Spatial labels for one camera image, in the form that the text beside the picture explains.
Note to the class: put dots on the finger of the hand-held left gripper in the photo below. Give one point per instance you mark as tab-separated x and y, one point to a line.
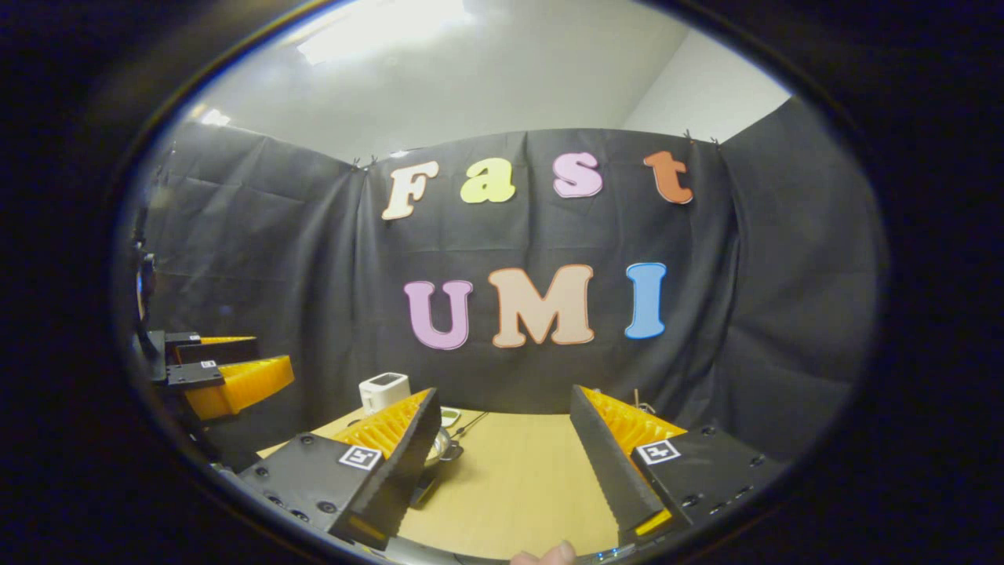
216	349
243	384

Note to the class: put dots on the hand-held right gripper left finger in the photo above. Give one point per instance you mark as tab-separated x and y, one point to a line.
406	471

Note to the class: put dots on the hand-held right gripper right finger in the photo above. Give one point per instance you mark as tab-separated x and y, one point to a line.
608	471

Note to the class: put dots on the black induction cooktop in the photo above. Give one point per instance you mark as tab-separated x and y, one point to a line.
423	486

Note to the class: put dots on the stainless steel pot with beans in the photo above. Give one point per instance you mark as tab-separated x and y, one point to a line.
443	447

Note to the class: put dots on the white divided bean dish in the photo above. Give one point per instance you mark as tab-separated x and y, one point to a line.
450	417

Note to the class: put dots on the small glass jar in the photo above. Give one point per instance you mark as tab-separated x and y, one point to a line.
645	406

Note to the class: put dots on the white toaster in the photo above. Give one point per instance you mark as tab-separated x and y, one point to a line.
384	392

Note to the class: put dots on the black backdrop cloth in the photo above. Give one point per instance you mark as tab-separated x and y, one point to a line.
314	259

